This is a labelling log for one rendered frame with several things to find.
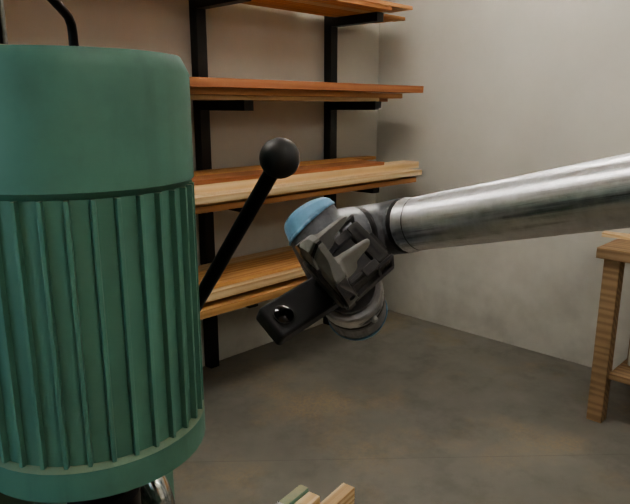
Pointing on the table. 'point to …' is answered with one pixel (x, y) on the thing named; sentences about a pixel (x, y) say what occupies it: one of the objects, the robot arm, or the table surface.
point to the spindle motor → (86, 271)
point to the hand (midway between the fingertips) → (315, 252)
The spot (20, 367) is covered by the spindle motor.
